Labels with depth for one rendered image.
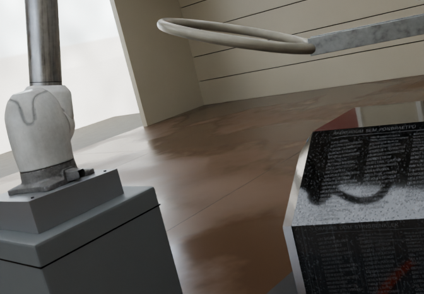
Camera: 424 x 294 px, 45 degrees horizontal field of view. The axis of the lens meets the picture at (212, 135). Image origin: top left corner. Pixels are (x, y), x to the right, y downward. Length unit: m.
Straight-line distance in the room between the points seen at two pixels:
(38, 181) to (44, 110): 0.19
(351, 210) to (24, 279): 0.90
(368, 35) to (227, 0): 8.30
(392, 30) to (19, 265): 1.15
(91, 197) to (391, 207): 0.82
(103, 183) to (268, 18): 7.92
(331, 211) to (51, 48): 0.98
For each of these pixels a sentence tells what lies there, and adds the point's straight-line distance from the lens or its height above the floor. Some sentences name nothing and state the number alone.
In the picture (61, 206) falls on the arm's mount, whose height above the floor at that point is 0.84.
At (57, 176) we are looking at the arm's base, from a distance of 1.47.
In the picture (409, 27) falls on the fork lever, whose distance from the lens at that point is 1.48.
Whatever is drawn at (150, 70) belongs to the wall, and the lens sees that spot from 9.65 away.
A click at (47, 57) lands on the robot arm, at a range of 1.68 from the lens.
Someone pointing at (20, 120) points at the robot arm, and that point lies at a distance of 1.47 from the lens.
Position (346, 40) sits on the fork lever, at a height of 1.08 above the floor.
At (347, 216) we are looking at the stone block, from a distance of 1.52.
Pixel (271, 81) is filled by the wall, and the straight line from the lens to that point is 9.39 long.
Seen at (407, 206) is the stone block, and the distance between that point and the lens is 1.47.
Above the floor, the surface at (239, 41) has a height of 1.14.
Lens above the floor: 1.15
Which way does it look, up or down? 10 degrees down
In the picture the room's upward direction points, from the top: 14 degrees counter-clockwise
